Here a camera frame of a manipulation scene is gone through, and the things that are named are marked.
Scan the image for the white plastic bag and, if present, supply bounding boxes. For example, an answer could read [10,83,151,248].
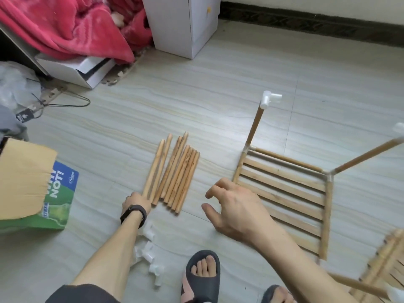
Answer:
[0,61,42,111]

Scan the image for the pile of wooden dowels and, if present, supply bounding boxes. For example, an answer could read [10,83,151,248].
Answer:
[142,132,201,215]

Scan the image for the white box cabinet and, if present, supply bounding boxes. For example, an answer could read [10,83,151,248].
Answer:
[142,0,222,59]

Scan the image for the slatted wooden shelf panel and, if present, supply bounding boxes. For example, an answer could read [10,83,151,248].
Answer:
[350,227,404,303]
[232,146,334,261]

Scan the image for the wire clothes hanger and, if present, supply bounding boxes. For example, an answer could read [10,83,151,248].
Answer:
[28,85,91,117]

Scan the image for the person's left hand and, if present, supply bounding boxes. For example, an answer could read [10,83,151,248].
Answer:
[122,191,152,217]

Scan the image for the person's left forearm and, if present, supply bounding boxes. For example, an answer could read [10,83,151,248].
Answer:
[71,218,145,300]

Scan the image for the flat white box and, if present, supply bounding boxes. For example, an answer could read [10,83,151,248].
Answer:
[35,55,116,90]

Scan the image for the person's right forearm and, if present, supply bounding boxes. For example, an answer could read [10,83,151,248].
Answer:
[255,227,361,303]

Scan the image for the red fleece blanket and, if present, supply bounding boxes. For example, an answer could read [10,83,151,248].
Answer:
[0,0,152,64]

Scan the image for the black smartwatch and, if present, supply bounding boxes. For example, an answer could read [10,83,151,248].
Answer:
[120,204,148,229]

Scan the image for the person's right hand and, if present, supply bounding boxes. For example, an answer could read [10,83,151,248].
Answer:
[201,178,275,247]

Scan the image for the person's black sandal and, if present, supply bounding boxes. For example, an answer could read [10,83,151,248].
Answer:
[180,250,222,303]
[262,284,296,303]

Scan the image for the green cardboard box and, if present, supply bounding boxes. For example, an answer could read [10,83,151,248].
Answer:
[0,138,80,234]

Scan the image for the single wooden stick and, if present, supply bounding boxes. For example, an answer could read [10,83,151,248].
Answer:
[245,107,265,149]
[328,273,391,299]
[332,137,404,175]
[251,147,326,174]

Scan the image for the pile of white connectors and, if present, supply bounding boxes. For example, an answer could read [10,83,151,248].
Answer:
[133,221,166,288]

